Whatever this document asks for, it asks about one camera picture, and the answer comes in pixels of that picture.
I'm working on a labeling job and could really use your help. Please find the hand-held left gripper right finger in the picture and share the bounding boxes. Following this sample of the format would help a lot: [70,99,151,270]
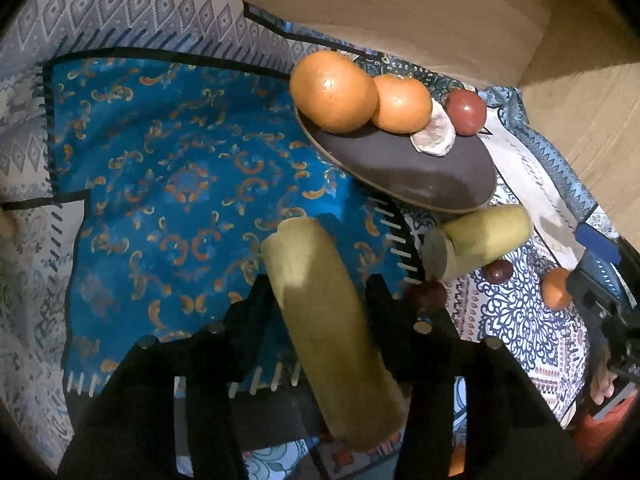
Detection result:
[365,276,583,480]

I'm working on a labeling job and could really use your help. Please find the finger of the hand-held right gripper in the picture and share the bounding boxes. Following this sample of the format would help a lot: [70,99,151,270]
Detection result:
[574,222,623,267]

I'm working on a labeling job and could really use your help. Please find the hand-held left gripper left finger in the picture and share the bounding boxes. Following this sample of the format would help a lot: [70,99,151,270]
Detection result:
[57,272,303,480]

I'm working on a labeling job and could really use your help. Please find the small orange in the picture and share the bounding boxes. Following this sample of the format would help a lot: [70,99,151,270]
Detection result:
[540,267,574,311]

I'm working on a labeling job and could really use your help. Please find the long green cucumber piece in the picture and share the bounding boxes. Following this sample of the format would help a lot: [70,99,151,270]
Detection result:
[262,217,408,450]

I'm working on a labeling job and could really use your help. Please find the dark brown oval plate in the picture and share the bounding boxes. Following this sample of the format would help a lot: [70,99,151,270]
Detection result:
[293,102,499,214]

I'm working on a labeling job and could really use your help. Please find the person's right hand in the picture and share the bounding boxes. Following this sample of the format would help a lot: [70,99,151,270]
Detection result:
[587,347,623,407]

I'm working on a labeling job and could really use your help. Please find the white blue paisley cloth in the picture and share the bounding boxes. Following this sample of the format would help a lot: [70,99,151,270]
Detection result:
[240,2,613,480]

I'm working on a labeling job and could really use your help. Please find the short green cucumber piece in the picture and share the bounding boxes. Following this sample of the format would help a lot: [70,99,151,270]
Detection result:
[423,204,534,281]

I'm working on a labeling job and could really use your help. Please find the red cloth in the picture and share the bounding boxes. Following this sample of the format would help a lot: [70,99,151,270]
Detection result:
[567,387,636,466]

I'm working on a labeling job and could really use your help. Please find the blue ornate cloth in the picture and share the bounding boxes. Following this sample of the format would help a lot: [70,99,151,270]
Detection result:
[41,46,427,403]

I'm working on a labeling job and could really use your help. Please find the medium orange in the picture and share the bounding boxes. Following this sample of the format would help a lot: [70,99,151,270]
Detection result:
[371,74,433,134]

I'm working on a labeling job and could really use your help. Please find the large orange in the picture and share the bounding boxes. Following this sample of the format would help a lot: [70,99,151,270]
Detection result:
[289,50,379,134]

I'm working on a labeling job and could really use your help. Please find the grey geometric patterned blanket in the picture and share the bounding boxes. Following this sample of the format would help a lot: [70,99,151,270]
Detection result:
[0,0,301,473]

